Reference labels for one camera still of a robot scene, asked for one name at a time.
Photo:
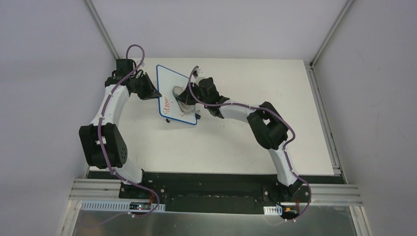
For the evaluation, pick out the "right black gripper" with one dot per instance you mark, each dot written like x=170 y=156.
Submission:
x=193 y=93

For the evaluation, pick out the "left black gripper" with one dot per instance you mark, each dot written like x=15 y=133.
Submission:
x=147 y=88

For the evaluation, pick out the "blue-framed small whiteboard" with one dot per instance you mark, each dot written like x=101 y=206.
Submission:
x=169 y=109

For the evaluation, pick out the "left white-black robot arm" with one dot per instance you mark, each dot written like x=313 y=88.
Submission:
x=101 y=140

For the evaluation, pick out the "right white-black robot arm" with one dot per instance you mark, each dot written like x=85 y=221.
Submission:
x=267 y=125

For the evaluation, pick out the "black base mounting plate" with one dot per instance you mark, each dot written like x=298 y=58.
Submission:
x=214 y=193

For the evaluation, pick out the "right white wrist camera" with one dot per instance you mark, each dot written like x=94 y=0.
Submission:
x=197 y=75

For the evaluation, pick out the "left aluminium frame post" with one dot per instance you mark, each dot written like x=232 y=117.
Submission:
x=101 y=28

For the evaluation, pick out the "aluminium frame post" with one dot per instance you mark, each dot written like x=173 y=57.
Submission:
x=342 y=14
x=101 y=28

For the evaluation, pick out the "left white cable duct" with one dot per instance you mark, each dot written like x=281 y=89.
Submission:
x=119 y=206

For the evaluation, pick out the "white cable duct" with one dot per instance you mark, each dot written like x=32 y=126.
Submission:
x=119 y=206
x=273 y=210

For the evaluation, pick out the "right white cable duct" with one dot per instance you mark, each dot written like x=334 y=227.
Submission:
x=273 y=210

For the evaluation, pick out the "right side aluminium rail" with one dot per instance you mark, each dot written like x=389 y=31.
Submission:
x=323 y=117

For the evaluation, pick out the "front aluminium frame rail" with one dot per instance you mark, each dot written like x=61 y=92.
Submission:
x=321 y=194

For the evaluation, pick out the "right aluminium frame post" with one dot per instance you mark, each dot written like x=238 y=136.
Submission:
x=342 y=14

